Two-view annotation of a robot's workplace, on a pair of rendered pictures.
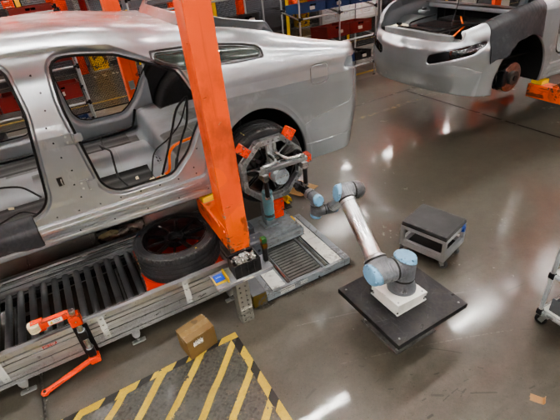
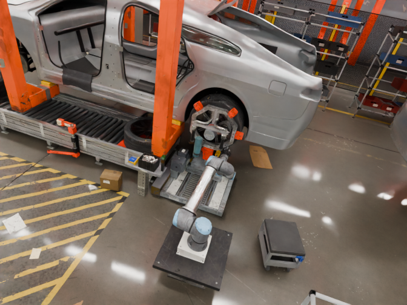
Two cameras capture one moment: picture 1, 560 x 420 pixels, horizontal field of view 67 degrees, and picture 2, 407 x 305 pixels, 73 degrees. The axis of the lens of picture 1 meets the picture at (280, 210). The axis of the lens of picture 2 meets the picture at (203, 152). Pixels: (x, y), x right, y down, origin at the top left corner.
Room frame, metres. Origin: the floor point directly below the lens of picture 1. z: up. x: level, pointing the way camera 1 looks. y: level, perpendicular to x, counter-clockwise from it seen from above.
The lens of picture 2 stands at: (0.71, -1.59, 2.48)
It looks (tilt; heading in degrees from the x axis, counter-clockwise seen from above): 35 degrees down; 36
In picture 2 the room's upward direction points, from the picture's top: 11 degrees clockwise
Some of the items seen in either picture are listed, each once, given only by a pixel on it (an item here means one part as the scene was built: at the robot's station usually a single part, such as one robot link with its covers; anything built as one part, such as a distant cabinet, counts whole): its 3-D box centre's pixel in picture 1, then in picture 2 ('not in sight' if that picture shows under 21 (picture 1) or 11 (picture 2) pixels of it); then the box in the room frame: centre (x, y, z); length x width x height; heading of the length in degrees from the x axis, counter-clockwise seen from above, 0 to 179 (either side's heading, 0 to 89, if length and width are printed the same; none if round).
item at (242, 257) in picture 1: (244, 262); (149, 161); (2.29, 0.29, 0.51); 0.20 x 0.14 x 0.13; 114
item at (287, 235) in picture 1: (270, 230); (206, 166); (3.17, 0.11, 0.13); 0.50 x 0.36 x 0.10; 116
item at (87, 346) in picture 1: (83, 336); (74, 140); (1.97, 1.39, 0.30); 0.09 x 0.05 x 0.50; 116
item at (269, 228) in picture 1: (268, 213); (209, 155); (3.17, 0.10, 0.32); 0.40 x 0.30 x 0.28; 116
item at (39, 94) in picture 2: not in sight; (39, 87); (1.96, 2.23, 0.69); 0.52 x 0.17 x 0.35; 26
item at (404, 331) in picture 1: (398, 311); (194, 256); (2.02, -0.75, 0.15); 0.60 x 0.60 x 0.30; 27
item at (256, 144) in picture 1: (272, 168); (212, 128); (3.02, 0.03, 0.85); 0.54 x 0.07 x 0.54; 116
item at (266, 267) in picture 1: (242, 272); (146, 166); (2.28, 0.32, 0.44); 0.43 x 0.17 x 0.03; 116
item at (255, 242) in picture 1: (248, 243); (181, 161); (2.84, 0.29, 0.26); 0.42 x 0.18 x 0.35; 26
